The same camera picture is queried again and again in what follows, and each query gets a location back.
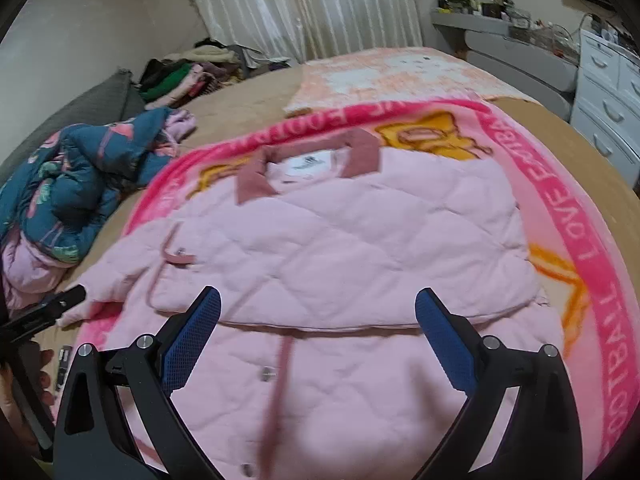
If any teal flamingo print duvet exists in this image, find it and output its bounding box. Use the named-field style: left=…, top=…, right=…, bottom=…
left=0, top=106, right=173, bottom=263

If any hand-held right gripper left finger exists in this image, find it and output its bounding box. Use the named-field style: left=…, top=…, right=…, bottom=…
left=52, top=285, right=223, bottom=480

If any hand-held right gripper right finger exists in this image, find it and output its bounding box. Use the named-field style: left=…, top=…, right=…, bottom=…
left=415, top=287, right=583, bottom=480

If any grey shelf unit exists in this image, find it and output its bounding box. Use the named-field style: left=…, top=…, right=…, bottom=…
left=431, top=10, right=581, bottom=121

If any lilac garment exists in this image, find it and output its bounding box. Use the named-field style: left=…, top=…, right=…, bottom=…
left=164, top=108, right=197, bottom=143

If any pile of folded clothes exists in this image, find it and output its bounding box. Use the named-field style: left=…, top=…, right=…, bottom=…
left=137, top=37, right=301, bottom=108

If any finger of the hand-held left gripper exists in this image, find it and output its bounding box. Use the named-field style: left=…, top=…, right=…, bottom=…
left=0, top=285, right=87, bottom=346

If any light pink padded garment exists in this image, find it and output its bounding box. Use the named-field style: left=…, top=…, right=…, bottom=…
left=0, top=232, right=86, bottom=311

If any grey pillow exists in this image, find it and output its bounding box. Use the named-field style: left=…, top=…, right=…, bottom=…
left=0, top=69, right=146, bottom=171

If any clutter of small shelf things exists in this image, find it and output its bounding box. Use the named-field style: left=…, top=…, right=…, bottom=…
left=437, top=0, right=581, bottom=56

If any person's left hand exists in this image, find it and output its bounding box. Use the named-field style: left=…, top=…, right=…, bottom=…
left=0, top=347, right=56, bottom=456

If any white drawer cabinet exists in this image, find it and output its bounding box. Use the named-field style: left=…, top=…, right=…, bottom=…
left=570, top=27, right=640, bottom=186

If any bed with tan sheet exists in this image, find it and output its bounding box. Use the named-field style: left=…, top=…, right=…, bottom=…
left=0, top=45, right=640, bottom=480

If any orange white patterned towel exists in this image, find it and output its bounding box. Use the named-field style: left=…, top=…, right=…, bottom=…
left=282, top=46, right=541, bottom=113

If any white sheer curtain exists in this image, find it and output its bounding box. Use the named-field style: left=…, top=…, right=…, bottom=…
left=185, top=0, right=426, bottom=61

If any pink quilted jacket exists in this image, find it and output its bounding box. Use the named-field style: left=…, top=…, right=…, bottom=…
left=60, top=127, right=566, bottom=480

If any pink printed blanket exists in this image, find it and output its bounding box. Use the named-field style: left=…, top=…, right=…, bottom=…
left=75, top=99, right=640, bottom=480

